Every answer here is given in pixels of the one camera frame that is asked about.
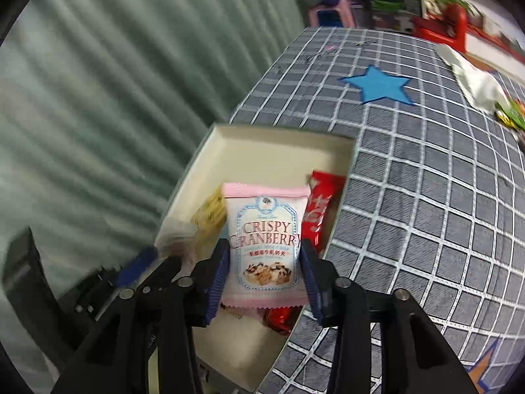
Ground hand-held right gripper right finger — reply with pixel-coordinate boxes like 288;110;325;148
301;240;478;394

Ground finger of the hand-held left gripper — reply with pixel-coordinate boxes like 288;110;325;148
115;245;183;292

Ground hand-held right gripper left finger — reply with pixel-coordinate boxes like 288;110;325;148
53;239;230;394

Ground pink white snack packet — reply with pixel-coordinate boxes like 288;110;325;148
221;183;312;308

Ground white cardboard box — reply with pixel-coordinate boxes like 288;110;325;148
154;122;357;392

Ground clear snack packet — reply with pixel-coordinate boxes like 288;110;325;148
158;222;198;257

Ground red snack packet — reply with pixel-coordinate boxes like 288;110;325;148
301;170;347;255
262;307;302;335

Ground yellow-green snack packet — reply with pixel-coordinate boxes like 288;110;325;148
193;186;228;251

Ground grey-green curtain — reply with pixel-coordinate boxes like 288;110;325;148
0;0;312;378

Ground white tissue paper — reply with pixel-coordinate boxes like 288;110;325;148
435;43;509;111

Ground pile of snack packets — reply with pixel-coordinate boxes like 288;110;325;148
494;98;525;132

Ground pink plastic stool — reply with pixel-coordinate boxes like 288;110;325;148
307;2;355;29

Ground red ornament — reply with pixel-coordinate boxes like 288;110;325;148
414;5;469;52

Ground green potted plant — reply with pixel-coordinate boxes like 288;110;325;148
424;0;476;13

